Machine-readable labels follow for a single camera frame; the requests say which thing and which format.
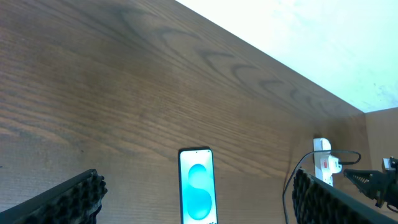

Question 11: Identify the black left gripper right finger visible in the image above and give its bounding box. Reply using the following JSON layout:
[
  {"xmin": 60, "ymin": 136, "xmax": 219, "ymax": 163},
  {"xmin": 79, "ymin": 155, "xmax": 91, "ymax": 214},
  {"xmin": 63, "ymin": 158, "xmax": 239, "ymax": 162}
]
[{"xmin": 292, "ymin": 169, "xmax": 397, "ymax": 224}]

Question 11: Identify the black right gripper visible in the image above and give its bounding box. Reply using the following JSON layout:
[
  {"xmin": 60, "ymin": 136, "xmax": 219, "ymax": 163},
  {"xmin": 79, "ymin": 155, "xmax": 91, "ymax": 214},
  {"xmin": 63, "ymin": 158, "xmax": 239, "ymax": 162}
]
[{"xmin": 343, "ymin": 157, "xmax": 397, "ymax": 208}]

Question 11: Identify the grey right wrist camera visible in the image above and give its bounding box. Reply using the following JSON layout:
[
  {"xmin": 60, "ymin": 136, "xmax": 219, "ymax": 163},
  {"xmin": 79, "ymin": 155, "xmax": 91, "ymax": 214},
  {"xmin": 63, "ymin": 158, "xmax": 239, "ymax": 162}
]
[{"xmin": 382, "ymin": 158, "xmax": 392, "ymax": 172}]

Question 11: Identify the blue screen Galaxy smartphone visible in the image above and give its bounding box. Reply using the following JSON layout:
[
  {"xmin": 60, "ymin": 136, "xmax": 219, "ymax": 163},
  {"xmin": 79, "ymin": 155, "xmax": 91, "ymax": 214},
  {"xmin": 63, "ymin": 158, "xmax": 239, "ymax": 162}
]
[{"xmin": 178, "ymin": 146, "xmax": 218, "ymax": 224}]

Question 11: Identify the white USB charger plug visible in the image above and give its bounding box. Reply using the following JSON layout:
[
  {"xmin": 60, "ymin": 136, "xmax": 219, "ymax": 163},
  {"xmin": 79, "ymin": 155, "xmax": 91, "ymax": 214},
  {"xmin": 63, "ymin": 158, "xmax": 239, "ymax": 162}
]
[{"xmin": 320, "ymin": 155, "xmax": 343, "ymax": 175}]

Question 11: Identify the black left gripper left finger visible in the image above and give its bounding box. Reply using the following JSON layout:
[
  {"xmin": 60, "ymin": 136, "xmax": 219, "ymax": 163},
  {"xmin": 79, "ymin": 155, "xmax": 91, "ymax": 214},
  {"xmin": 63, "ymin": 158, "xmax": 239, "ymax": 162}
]
[{"xmin": 1, "ymin": 169, "xmax": 108, "ymax": 224}]

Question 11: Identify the white power strip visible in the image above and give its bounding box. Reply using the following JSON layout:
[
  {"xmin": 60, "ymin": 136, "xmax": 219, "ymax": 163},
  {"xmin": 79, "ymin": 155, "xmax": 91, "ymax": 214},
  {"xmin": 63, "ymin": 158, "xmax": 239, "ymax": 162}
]
[{"xmin": 313, "ymin": 138, "xmax": 333, "ymax": 186}]

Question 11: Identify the black USB charging cable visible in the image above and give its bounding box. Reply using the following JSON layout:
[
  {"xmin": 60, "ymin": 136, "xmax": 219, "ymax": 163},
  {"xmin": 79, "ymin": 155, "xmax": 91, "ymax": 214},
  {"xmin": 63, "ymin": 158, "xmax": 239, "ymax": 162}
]
[{"xmin": 282, "ymin": 149, "xmax": 362, "ymax": 224}]

